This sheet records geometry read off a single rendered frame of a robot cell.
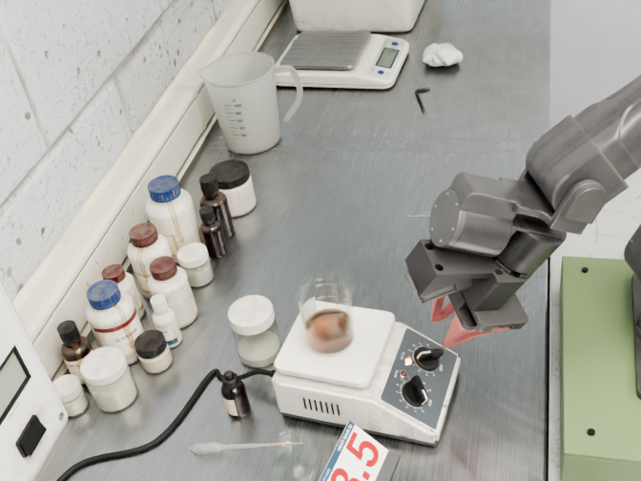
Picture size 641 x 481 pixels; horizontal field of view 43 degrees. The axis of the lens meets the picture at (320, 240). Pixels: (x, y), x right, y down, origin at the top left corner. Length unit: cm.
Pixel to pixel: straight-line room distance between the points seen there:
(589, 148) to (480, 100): 83
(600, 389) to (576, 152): 31
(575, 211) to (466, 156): 67
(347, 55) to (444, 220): 95
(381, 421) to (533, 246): 29
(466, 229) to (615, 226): 54
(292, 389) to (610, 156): 45
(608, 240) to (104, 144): 78
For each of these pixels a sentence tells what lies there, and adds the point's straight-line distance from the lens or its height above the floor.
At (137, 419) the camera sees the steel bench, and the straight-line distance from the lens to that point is 108.
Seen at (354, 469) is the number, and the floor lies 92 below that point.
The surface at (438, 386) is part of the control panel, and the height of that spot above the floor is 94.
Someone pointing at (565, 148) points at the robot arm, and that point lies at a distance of 78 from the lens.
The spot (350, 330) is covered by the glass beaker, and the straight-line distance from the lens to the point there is 95.
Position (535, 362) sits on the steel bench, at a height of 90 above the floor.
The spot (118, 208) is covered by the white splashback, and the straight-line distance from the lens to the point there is 127.
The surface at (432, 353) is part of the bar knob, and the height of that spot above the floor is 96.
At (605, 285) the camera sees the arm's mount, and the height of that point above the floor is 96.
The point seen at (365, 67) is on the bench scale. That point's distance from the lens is 167.
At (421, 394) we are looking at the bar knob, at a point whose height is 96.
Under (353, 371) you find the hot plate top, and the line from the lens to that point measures 94.
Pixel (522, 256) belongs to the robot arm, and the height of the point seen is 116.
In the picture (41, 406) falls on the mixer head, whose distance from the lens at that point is 51.
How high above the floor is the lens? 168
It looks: 38 degrees down
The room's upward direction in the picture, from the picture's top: 9 degrees counter-clockwise
